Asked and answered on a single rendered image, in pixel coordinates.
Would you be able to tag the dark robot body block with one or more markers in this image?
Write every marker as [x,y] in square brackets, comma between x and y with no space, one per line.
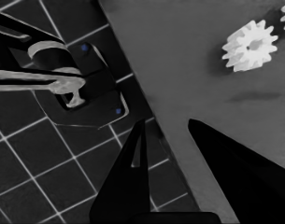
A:
[98,84]

